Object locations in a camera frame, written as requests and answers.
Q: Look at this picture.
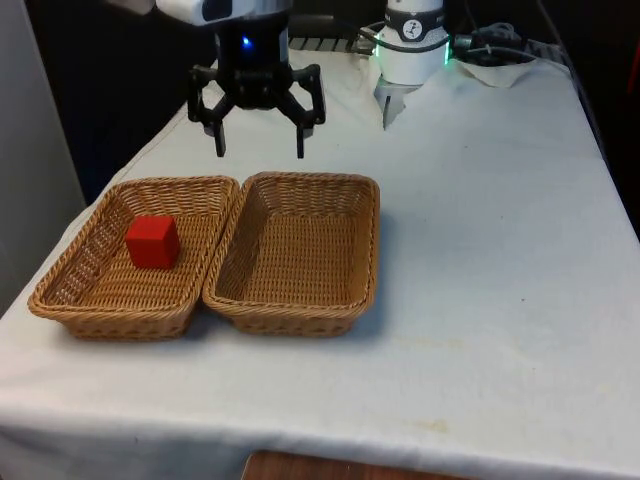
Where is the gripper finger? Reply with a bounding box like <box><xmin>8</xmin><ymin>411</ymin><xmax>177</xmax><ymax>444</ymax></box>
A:
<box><xmin>187</xmin><ymin>63</ymin><xmax>237</xmax><ymax>159</ymax></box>
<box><xmin>278</xmin><ymin>63</ymin><xmax>328</xmax><ymax>160</ymax></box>

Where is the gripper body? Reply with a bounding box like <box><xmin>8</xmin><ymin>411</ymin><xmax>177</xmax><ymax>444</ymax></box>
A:
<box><xmin>214</xmin><ymin>18</ymin><xmax>292</xmax><ymax>111</ymax></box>

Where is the red cube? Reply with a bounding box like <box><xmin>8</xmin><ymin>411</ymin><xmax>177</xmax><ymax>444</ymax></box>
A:
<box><xmin>124</xmin><ymin>215</ymin><xmax>180</xmax><ymax>270</ymax></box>

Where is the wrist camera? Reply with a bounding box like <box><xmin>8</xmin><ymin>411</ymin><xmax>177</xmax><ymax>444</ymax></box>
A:
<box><xmin>155</xmin><ymin>0</ymin><xmax>261</xmax><ymax>25</ymax></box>

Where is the wicker basket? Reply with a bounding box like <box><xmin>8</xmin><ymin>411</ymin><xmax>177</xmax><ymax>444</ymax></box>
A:
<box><xmin>27</xmin><ymin>174</ymin><xmax>242</xmax><ymax>342</ymax></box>
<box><xmin>201</xmin><ymin>171</ymin><xmax>381</xmax><ymax>337</ymax></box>

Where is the black cable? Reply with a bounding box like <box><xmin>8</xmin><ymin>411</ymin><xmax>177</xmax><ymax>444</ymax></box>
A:
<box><xmin>535</xmin><ymin>0</ymin><xmax>566</xmax><ymax>47</ymax></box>
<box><xmin>452</xmin><ymin>27</ymin><xmax>541</xmax><ymax>66</ymax></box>

